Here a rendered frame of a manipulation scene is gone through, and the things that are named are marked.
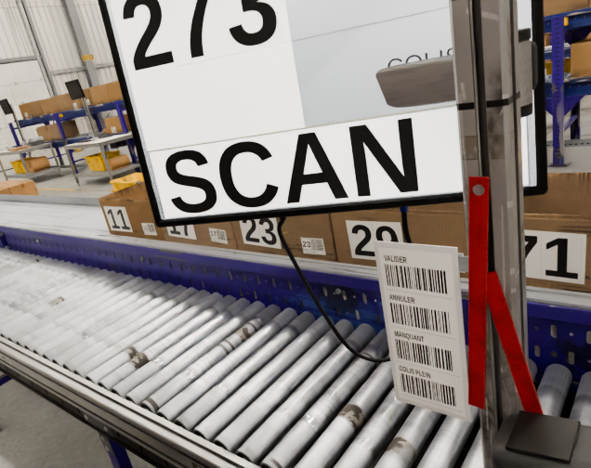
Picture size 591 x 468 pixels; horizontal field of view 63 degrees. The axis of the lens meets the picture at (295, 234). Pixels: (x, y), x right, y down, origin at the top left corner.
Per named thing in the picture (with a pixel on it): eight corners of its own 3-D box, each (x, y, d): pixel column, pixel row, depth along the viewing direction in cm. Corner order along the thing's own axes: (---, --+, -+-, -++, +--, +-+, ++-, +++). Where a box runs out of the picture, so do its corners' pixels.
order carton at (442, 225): (336, 264, 134) (326, 206, 128) (386, 226, 155) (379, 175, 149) (479, 282, 109) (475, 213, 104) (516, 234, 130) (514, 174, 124)
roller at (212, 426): (193, 433, 98) (206, 453, 98) (331, 309, 135) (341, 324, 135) (183, 435, 102) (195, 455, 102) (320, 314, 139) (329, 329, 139)
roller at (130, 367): (103, 405, 125) (91, 392, 127) (239, 307, 162) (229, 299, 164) (103, 394, 122) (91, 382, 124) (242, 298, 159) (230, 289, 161)
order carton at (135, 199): (109, 235, 207) (97, 198, 202) (163, 212, 228) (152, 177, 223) (165, 241, 183) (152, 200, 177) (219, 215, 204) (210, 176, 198)
